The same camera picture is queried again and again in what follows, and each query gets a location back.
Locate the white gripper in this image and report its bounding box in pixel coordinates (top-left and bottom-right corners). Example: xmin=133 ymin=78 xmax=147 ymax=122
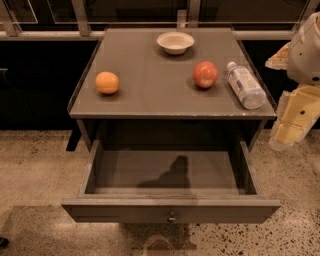
xmin=265 ymin=12 xmax=320 ymax=151

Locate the orange fruit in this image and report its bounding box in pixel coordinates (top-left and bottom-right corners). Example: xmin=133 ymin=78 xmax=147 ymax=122
xmin=95 ymin=72 xmax=120 ymax=94

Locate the open grey top drawer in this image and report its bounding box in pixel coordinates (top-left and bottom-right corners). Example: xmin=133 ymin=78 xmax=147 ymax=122
xmin=62 ymin=140 xmax=281 ymax=224

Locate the metal drawer knob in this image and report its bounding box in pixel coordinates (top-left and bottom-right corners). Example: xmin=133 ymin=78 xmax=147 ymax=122
xmin=167 ymin=211 xmax=177 ymax=223

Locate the clear plastic water bottle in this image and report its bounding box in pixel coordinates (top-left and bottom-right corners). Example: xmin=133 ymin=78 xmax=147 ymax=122
xmin=227 ymin=62 xmax=267 ymax=110

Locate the red apple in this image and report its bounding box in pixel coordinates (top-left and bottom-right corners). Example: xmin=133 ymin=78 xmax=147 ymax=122
xmin=193 ymin=61 xmax=218 ymax=89

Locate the white paper bowl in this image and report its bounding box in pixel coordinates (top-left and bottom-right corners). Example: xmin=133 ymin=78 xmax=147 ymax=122
xmin=157 ymin=32 xmax=195 ymax=55

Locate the grey cabinet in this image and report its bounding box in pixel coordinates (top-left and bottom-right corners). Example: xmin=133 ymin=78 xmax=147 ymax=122
xmin=68 ymin=28 xmax=275 ymax=145

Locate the metal window railing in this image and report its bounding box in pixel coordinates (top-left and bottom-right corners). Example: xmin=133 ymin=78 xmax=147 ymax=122
xmin=0 ymin=0 xmax=320 ymax=40

